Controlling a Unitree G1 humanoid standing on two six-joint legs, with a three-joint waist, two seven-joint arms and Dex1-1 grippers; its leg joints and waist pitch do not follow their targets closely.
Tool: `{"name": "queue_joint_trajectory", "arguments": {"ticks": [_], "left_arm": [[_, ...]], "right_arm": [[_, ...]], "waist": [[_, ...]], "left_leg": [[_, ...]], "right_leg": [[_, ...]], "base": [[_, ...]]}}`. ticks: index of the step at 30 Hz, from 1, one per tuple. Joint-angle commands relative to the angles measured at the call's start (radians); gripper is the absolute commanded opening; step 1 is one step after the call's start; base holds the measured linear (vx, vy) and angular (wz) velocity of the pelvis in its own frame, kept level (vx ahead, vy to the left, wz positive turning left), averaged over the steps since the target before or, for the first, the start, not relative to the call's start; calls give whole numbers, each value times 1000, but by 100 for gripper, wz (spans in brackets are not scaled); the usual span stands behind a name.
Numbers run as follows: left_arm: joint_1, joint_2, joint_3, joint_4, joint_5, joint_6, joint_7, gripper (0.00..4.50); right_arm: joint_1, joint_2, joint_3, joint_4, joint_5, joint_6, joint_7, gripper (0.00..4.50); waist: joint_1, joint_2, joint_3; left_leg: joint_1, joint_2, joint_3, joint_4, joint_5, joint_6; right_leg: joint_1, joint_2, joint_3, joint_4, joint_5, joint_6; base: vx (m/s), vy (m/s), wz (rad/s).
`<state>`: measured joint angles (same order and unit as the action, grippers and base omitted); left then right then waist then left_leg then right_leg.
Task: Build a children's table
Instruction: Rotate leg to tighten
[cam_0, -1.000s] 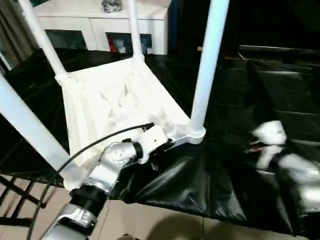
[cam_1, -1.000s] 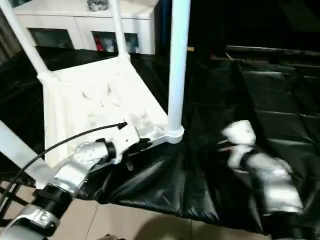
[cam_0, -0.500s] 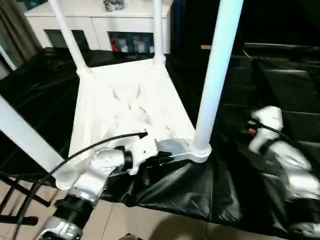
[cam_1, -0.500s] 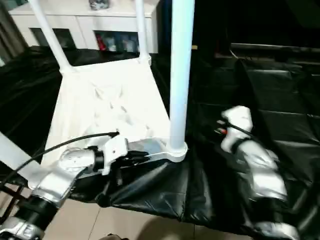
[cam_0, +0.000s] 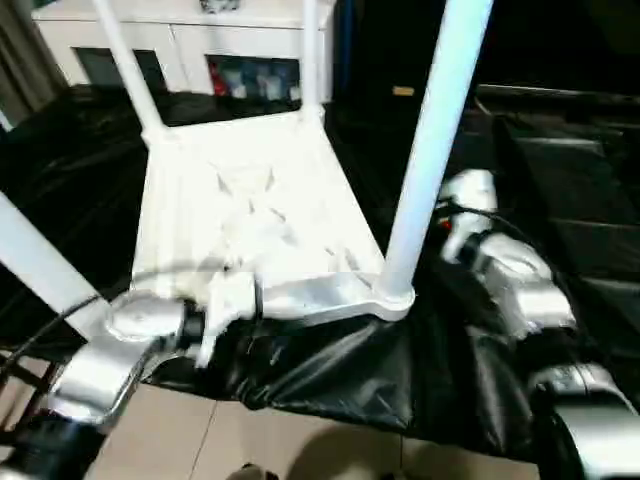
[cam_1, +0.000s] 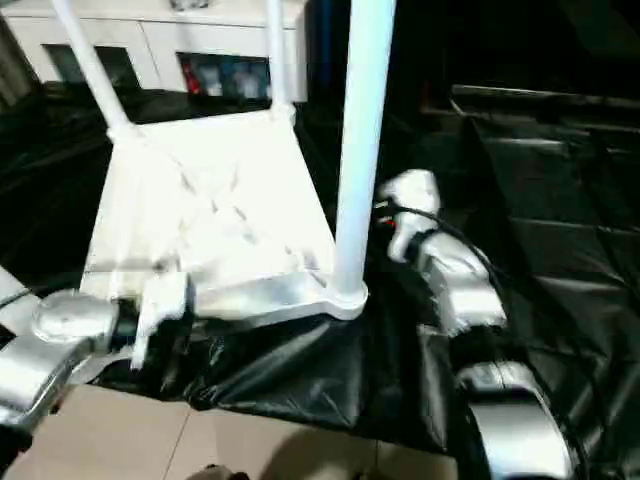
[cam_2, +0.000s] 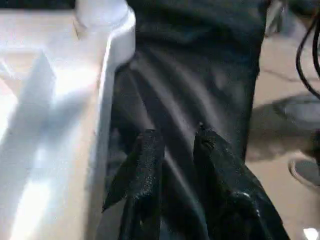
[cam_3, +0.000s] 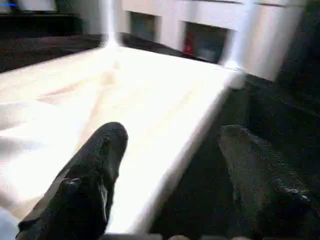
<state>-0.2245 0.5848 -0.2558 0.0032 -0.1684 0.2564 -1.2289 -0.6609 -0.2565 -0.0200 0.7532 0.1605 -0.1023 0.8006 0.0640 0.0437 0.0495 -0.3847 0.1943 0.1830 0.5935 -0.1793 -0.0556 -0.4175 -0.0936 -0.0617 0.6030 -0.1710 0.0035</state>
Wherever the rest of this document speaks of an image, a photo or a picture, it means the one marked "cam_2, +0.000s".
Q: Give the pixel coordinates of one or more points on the black work mat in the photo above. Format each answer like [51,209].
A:
[200,65]

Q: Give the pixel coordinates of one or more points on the white plastic table top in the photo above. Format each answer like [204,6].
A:
[50,125]

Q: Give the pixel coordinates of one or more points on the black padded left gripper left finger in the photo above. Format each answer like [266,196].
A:
[145,185]

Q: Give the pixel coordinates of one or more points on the white plastic table leg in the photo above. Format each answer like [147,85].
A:
[100,10]

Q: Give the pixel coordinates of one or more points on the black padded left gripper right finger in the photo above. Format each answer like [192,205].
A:
[230,195]

